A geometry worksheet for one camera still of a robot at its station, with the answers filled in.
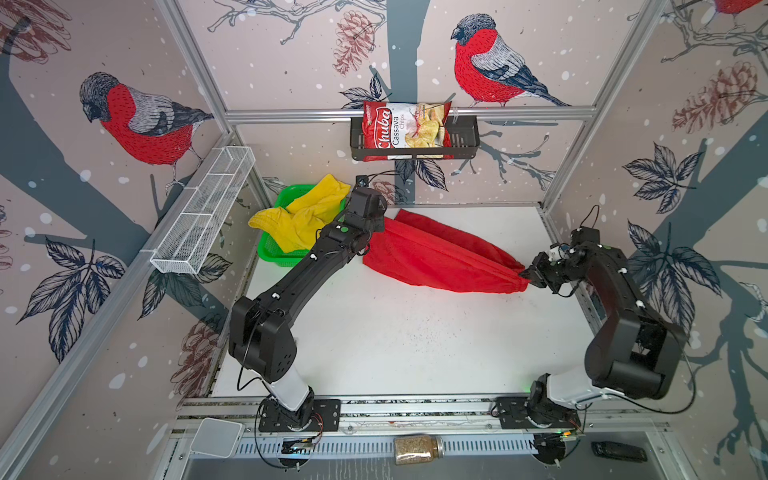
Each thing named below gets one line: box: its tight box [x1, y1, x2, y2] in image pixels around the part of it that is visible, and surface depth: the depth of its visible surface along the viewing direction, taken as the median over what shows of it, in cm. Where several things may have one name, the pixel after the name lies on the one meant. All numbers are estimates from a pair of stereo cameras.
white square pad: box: [189, 417, 246, 459], surface depth 71 cm
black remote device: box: [591, 441, 648, 463], surface depth 68 cm
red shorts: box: [363, 209, 531, 294], surface depth 91 cm
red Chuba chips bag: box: [362, 101, 454, 162], surface depth 90 cm
